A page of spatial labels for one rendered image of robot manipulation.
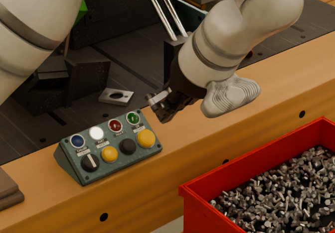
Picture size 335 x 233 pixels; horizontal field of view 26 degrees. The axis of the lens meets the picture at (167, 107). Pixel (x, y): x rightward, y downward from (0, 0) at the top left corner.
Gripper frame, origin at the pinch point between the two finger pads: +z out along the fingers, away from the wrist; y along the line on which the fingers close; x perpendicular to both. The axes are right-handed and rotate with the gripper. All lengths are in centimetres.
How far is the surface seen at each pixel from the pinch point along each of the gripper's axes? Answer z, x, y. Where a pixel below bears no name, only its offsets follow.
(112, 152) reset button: 8.6, 0.1, 6.7
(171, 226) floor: 122, 1, -56
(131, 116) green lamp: 9.4, -4.3, 0.2
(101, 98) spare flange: 21.4, -13.2, -3.1
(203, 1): -4.0, -13.5, -14.2
